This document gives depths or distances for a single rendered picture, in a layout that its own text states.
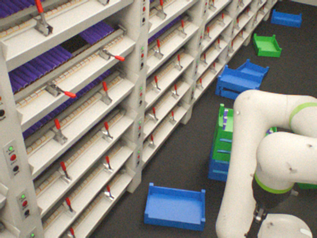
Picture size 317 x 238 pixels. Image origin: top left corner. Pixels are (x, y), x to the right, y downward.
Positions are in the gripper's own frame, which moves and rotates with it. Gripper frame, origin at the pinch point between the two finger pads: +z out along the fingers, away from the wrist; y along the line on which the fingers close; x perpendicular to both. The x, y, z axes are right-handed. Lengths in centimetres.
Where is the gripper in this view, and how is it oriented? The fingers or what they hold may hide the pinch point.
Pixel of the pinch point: (257, 222)
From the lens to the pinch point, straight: 115.7
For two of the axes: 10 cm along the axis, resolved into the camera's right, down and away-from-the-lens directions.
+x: -8.7, -3.4, 3.4
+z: 0.4, 6.5, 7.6
